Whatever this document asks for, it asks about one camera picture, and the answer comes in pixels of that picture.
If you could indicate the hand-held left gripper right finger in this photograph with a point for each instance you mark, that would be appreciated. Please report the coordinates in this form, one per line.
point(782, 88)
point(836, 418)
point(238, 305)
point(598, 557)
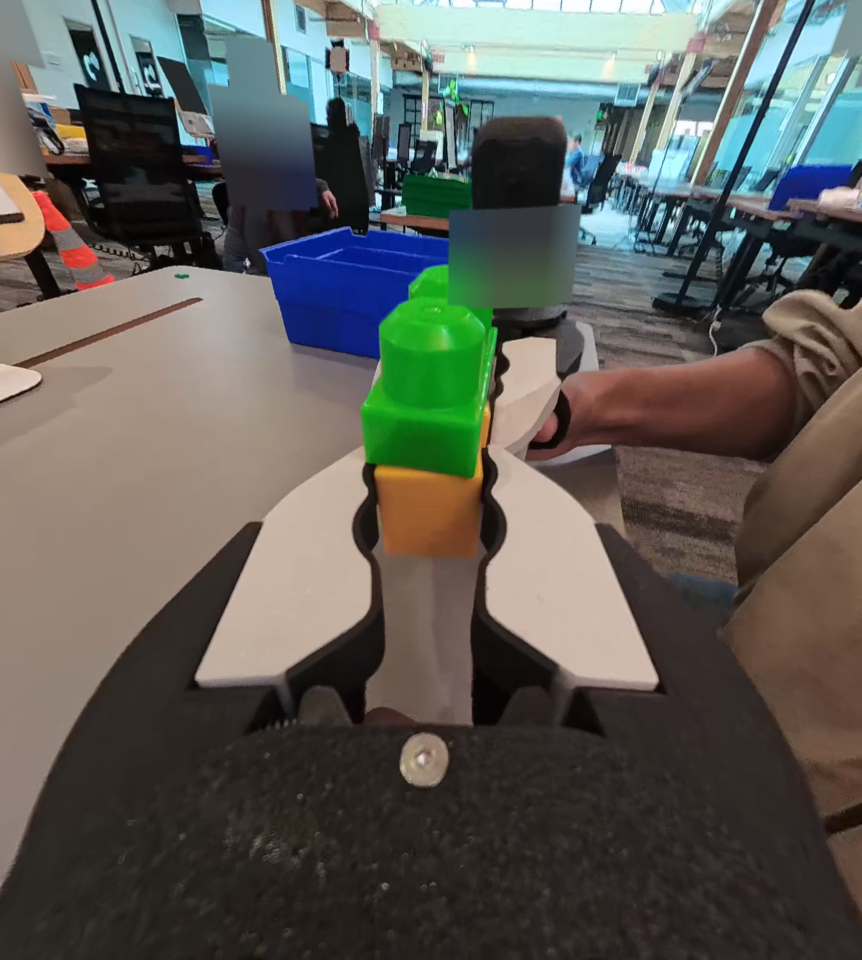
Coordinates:
point(566, 600)

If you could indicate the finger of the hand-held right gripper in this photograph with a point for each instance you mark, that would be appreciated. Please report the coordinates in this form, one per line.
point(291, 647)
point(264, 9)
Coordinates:
point(529, 390)

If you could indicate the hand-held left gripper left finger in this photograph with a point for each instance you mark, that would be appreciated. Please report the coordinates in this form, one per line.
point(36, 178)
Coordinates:
point(281, 600)

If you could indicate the green mega block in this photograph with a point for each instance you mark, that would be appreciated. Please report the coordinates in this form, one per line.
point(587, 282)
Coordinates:
point(423, 405)

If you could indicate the blue storage bin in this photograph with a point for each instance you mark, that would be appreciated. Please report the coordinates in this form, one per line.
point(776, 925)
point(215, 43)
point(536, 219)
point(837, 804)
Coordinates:
point(341, 285)

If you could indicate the person's right forearm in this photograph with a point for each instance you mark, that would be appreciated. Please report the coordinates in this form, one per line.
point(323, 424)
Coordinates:
point(686, 405)

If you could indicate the green storage bin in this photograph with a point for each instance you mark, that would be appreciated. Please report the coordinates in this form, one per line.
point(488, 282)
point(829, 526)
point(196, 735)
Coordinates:
point(434, 195)

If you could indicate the person's jeans leg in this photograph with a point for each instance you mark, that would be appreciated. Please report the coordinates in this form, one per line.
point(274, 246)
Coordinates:
point(701, 597)

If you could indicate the black office chair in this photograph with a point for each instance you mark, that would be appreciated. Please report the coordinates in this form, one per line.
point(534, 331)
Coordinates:
point(138, 165)

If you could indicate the orange traffic cone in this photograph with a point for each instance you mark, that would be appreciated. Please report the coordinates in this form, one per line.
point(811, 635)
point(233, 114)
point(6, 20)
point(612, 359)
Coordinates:
point(74, 240)

